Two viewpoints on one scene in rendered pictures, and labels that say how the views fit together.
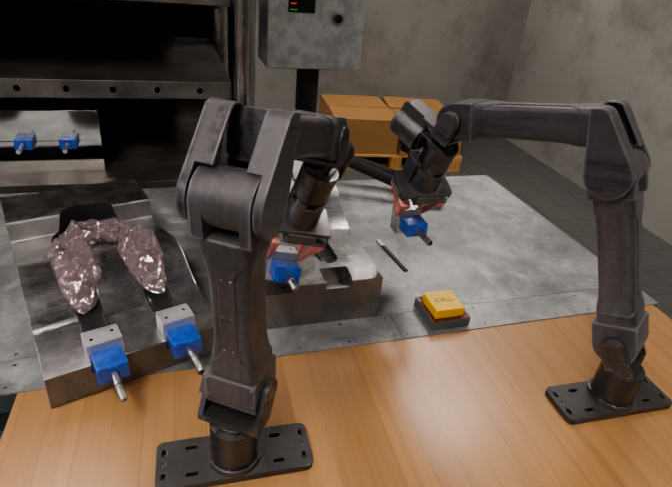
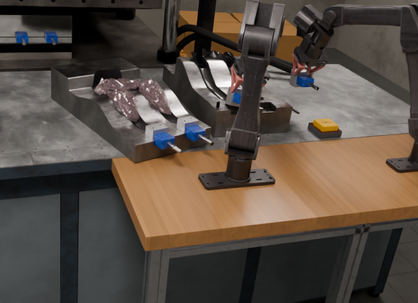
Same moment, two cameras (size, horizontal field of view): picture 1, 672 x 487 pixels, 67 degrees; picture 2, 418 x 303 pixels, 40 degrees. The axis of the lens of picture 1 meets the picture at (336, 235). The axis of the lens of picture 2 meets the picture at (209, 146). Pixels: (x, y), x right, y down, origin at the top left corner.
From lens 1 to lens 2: 0.93 m
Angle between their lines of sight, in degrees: 6
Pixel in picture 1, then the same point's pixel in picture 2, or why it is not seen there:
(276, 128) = (278, 10)
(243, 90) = (173, 2)
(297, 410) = (259, 166)
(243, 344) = (254, 108)
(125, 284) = (150, 109)
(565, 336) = (395, 142)
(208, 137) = (250, 14)
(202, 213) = (249, 44)
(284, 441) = (259, 173)
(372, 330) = (287, 138)
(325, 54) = not seen: outside the picture
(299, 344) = not seen: hidden behind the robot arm
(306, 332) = not seen: hidden behind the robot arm
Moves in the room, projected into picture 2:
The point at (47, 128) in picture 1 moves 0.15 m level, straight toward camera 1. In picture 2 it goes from (37, 28) to (51, 39)
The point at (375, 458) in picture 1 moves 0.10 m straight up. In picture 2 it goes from (304, 181) to (311, 149)
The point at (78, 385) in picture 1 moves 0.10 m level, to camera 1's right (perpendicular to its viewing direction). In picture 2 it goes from (147, 152) to (184, 154)
